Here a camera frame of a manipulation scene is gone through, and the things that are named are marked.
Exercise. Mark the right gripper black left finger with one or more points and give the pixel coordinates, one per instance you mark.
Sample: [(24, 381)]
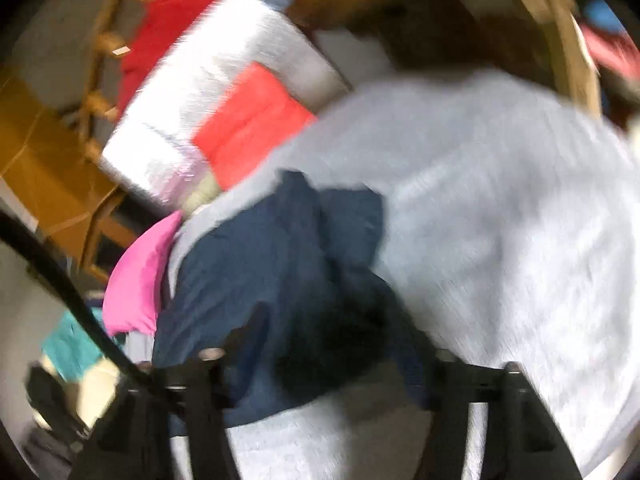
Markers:
[(131, 440)]

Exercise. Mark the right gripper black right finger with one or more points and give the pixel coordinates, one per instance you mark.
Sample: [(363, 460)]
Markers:
[(521, 439)]

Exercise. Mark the navy blue quilted jacket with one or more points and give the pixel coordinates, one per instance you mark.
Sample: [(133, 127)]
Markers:
[(303, 258)]

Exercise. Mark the cream leather sofa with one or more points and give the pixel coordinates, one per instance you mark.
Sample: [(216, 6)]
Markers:
[(92, 394)]

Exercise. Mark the black hanging garment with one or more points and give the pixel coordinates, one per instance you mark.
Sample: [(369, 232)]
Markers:
[(47, 397)]

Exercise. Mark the teal shirt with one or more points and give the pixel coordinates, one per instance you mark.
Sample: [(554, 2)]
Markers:
[(70, 349)]

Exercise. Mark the pink pillow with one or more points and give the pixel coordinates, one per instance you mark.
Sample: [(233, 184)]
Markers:
[(131, 300)]

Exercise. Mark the wooden base cabinet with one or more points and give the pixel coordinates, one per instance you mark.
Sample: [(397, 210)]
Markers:
[(93, 242)]

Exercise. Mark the silver foil insulation panel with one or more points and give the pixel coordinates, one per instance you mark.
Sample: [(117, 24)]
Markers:
[(150, 151)]

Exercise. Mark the wooden stair railing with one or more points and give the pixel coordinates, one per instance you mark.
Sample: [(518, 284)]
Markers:
[(105, 44)]

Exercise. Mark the red cushion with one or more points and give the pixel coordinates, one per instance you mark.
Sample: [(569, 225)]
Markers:
[(255, 116)]

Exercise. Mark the red blanket on railing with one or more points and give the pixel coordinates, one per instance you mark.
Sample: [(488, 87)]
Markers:
[(163, 23)]

